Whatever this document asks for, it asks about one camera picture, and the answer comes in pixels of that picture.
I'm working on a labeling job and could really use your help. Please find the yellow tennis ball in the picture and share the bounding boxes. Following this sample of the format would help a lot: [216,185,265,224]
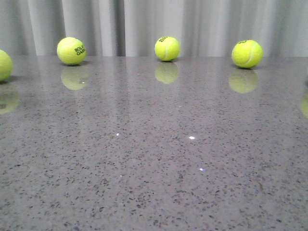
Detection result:
[0,50,13,82]
[154,36,180,62]
[231,40,263,68]

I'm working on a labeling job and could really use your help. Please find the grey pleated curtain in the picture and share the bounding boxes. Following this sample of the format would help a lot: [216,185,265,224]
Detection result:
[0,0,308,57]

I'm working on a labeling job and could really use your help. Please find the yellow tennis ball Roland Garros print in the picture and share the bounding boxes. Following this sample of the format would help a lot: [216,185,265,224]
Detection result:
[57,37,87,65]

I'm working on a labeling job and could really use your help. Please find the far left yellow tennis ball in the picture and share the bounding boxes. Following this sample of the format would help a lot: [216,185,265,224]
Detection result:
[0,50,13,82]

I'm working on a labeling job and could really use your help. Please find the right yellow tennis ball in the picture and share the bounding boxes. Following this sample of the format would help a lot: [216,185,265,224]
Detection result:
[231,40,263,68]

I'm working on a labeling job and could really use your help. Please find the centre yellow tennis ball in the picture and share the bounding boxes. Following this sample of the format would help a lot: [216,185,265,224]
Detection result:
[154,36,180,62]

